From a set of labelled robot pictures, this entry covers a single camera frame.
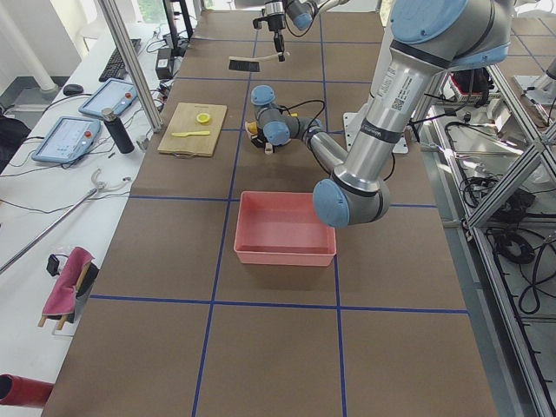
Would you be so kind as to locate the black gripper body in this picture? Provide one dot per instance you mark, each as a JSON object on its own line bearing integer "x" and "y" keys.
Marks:
{"x": 275, "y": 23}
{"x": 259, "y": 140}

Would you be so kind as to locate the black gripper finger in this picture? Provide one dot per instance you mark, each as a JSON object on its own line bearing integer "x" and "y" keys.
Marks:
{"x": 277, "y": 41}
{"x": 281, "y": 54}

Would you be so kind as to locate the beige hand brush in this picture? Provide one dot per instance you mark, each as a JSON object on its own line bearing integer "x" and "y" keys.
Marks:
{"x": 252, "y": 64}

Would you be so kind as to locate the yellow toy corn cob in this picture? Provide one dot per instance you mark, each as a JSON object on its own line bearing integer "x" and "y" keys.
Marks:
{"x": 251, "y": 128}

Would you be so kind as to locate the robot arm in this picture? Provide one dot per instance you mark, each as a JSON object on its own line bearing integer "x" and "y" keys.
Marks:
{"x": 297, "y": 17}
{"x": 426, "y": 38}

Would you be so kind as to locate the pink plastic bin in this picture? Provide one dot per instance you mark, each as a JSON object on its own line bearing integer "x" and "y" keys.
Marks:
{"x": 282, "y": 228}

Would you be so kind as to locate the yellow plastic knife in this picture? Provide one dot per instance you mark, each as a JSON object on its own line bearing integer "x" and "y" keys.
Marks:
{"x": 191, "y": 133}

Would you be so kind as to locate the yellow lemon slices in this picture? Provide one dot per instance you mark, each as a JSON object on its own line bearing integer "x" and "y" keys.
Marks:
{"x": 203, "y": 118}

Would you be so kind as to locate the wooden cutting board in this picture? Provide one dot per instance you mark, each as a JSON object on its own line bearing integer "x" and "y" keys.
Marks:
{"x": 184, "y": 120}

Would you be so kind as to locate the black power adapter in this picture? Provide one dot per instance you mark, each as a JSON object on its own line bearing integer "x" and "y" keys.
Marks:
{"x": 164, "y": 64}

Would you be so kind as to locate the black water bottle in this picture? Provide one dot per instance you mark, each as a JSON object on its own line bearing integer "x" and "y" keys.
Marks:
{"x": 119, "y": 134}

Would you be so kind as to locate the upper teach pendant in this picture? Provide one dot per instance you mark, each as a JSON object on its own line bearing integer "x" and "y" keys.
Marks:
{"x": 114, "y": 94}

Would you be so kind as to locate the teach pendant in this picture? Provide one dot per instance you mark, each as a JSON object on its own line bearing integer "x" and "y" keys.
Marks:
{"x": 69, "y": 139}
{"x": 114, "y": 94}

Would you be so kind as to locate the black keyboard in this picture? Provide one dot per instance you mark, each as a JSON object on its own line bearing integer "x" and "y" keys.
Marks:
{"x": 115, "y": 68}

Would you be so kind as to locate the long metal rod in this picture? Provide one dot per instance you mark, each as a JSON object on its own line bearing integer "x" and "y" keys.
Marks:
{"x": 24, "y": 250}

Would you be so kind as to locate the lower teach pendant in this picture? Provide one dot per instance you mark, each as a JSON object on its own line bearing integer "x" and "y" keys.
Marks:
{"x": 69, "y": 139}

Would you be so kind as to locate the black computer mouse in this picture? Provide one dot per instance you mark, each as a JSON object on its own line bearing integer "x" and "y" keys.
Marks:
{"x": 73, "y": 89}

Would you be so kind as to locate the pink cloth on rack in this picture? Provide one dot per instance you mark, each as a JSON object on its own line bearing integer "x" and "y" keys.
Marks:
{"x": 62, "y": 299}

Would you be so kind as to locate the red cylinder roll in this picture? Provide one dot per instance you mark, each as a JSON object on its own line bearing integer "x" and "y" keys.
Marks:
{"x": 24, "y": 392}

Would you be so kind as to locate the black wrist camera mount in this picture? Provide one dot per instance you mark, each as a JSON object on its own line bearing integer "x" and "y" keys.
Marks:
{"x": 257, "y": 23}

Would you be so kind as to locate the aluminium frame post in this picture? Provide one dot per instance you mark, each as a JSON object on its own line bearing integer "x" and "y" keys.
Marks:
{"x": 124, "y": 45}

